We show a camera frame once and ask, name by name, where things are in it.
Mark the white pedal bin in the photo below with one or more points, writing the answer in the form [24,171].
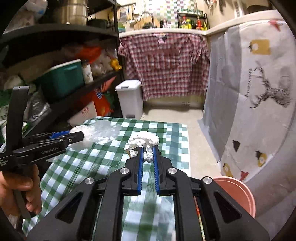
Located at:
[129,99]

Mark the crumpled clear bag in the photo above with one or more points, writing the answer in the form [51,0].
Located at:
[38,106]

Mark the metal pot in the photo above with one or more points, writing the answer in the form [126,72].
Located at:
[71,11]

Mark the metal faucet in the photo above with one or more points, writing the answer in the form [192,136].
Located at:
[145,15]

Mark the green checked tablecloth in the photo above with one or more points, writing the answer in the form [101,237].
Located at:
[104,162]

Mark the clear plastic bag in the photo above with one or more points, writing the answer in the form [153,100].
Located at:
[99,132]

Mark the white tissue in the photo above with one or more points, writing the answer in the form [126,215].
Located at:
[143,139]

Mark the yellow toy duck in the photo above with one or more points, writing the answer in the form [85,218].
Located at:
[116,64]

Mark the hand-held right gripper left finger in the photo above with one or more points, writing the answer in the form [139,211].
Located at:
[140,171]

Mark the orange carton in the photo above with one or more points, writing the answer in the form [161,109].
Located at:
[103,104]

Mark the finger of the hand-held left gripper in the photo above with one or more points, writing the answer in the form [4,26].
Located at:
[74,137]
[59,134]

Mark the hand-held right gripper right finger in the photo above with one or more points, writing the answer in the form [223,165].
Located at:
[156,171]

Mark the pink plastic bin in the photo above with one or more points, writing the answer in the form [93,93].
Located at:
[238,194]

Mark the red plaid shirt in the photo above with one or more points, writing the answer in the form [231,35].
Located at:
[166,60]

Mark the orange bag on shelf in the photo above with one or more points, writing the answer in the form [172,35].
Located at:
[91,53]

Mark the white deer print cloth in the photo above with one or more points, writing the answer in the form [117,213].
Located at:
[254,115]

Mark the white plastic bag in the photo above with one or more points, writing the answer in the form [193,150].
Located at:
[37,9]

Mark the black shelf rack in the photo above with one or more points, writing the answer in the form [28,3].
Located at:
[57,32]

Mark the green storage box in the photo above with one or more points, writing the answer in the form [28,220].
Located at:
[63,78]

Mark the white countertop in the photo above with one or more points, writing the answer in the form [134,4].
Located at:
[173,30]

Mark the hanging kitchen utensils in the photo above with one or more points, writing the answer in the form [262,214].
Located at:
[212,3]

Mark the black spice rack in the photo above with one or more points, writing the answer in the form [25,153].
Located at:
[192,22]

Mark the white labelled jar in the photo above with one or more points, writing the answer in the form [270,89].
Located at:
[87,73]

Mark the white cardboard box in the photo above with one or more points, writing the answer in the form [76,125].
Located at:
[84,113]

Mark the person's left hand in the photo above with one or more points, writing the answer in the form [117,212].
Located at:
[13,183]

